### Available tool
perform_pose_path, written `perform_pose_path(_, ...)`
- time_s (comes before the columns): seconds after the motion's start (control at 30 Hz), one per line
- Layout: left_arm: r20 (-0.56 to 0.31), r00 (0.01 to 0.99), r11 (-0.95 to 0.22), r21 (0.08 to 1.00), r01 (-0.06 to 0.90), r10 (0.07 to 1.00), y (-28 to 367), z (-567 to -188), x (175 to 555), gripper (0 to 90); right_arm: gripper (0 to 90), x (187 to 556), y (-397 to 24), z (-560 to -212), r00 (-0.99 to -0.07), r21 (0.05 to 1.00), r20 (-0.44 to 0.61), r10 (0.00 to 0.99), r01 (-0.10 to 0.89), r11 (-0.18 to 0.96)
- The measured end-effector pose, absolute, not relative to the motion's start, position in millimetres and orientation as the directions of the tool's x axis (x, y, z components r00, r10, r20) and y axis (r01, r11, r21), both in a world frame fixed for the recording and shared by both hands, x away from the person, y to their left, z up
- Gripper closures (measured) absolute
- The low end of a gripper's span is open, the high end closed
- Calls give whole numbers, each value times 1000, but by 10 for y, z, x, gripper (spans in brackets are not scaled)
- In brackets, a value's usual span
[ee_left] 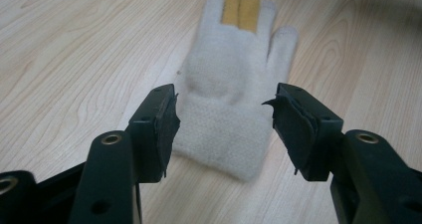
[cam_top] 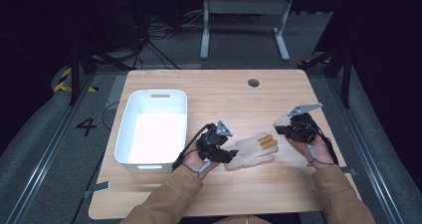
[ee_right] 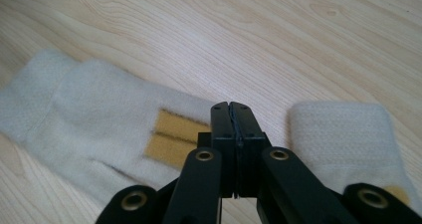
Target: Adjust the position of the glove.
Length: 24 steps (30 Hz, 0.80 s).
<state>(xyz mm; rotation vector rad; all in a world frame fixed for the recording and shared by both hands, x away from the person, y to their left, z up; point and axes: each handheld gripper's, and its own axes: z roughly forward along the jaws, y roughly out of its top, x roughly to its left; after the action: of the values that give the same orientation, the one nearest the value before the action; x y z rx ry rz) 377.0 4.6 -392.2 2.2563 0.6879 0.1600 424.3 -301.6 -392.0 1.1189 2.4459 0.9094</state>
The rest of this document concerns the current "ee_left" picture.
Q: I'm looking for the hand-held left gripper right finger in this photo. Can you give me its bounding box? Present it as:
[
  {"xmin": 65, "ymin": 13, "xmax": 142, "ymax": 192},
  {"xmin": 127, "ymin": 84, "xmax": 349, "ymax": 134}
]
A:
[{"xmin": 262, "ymin": 82, "xmax": 344, "ymax": 182}]

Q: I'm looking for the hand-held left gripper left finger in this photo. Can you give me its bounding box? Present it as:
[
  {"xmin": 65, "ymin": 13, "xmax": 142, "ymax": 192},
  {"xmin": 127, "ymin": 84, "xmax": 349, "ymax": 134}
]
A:
[{"xmin": 124, "ymin": 83, "xmax": 181, "ymax": 184}]

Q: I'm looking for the white and yellow fleece glove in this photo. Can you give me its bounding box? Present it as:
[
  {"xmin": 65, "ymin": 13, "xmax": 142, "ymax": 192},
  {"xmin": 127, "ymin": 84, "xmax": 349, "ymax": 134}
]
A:
[{"xmin": 171, "ymin": 0, "xmax": 300, "ymax": 182}]

